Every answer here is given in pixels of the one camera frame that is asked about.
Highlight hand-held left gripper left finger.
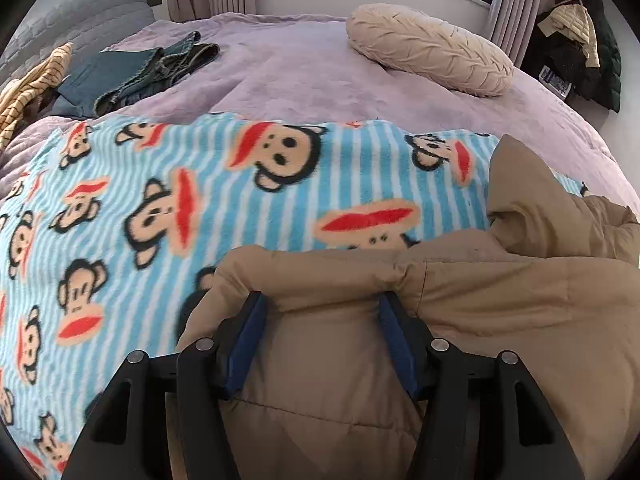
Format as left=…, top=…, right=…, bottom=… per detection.
left=62, top=291, right=271, bottom=480

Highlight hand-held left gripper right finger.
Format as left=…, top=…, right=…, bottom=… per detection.
left=377, top=291, right=586, bottom=480

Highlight tan puffer jacket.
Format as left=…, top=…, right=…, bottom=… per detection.
left=175, top=134, right=640, bottom=480

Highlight blue striped monkey print blanket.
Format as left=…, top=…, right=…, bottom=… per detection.
left=0, top=112, right=591, bottom=480

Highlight purple bedspread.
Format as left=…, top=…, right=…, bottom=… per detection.
left=0, top=11, right=640, bottom=211

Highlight dark blue jeans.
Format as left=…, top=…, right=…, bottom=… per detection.
left=95, top=30, right=221, bottom=116

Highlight round cream pleated cushion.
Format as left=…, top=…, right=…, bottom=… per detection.
left=346, top=3, right=516, bottom=98

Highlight folded teal garment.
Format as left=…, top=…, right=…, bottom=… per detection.
left=52, top=47, right=166, bottom=116

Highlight black hanging garment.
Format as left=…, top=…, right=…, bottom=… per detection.
left=530, top=35, right=606, bottom=106

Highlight yellow striped garment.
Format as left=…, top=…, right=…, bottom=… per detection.
left=0, top=42, right=75, bottom=151

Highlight grey padded headboard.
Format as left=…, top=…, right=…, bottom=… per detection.
left=0, top=0, right=156, bottom=86

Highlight cream quilted hanging jacket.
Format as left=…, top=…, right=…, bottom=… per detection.
left=537, top=2, right=601, bottom=68

